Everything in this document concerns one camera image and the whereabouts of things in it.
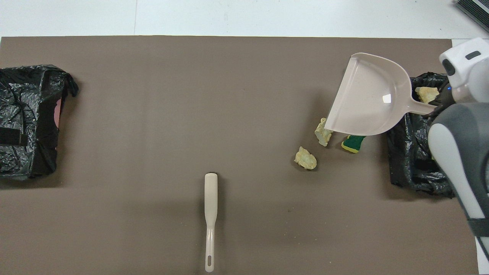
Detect brown paper table mat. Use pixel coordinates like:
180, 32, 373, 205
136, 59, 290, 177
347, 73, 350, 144
0, 36, 480, 275

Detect beige plastic dustpan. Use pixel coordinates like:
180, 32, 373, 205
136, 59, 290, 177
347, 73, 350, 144
325, 52, 437, 137

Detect beige hand brush black bristles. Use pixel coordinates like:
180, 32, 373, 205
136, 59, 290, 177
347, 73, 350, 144
204, 173, 219, 273

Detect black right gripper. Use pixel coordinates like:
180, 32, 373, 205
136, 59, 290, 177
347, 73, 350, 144
428, 86, 457, 115

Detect black trash bag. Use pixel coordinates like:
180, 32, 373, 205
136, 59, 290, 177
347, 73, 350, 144
386, 72, 456, 198
0, 64, 79, 181

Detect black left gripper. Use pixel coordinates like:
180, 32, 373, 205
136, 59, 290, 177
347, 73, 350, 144
0, 127, 28, 146

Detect yellow green sponge piece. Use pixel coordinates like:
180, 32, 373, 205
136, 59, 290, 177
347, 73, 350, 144
341, 134, 367, 154

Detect black ribbed panel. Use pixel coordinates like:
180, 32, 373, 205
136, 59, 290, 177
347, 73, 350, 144
455, 0, 489, 24

